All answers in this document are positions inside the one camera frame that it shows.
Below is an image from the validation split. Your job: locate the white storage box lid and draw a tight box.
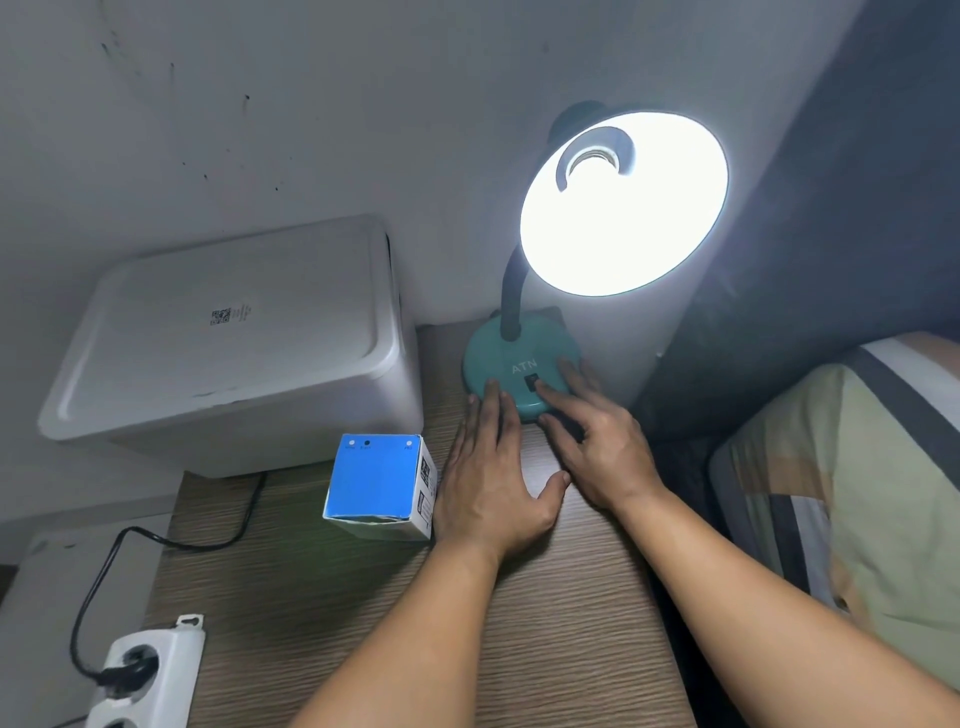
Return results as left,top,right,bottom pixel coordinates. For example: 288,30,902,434
37,214,400,444

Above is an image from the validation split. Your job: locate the white plastic storage box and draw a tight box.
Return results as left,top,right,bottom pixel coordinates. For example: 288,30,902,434
112,224,426,480

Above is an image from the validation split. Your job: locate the person's right forearm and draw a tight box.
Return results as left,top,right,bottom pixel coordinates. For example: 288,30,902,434
616,485,960,728

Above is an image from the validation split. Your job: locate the teal desk lamp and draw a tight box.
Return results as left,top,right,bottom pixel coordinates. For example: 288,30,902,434
461,100,731,425

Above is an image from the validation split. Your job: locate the black lamp cable with plug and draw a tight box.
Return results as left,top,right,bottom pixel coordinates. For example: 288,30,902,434
68,470,270,693

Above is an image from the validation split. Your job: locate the white power strip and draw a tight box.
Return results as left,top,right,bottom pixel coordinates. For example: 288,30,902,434
83,614,207,728

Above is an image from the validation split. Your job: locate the white light bulb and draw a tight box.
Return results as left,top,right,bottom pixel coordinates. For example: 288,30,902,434
566,146,680,264

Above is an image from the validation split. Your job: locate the striped pillow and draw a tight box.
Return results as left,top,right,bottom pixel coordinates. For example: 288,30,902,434
707,331,960,695

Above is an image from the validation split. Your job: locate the person's left forearm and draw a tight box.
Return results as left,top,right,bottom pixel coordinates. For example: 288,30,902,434
288,536,504,728

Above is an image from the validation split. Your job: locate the blue white bulb carton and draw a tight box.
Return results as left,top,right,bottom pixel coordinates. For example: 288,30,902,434
321,432,439,544

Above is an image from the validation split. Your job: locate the person's right hand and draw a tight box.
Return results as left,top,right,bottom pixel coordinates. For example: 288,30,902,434
533,357,670,520

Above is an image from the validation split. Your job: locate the person's left hand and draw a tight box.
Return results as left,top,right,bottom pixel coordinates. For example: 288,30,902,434
432,377,574,569

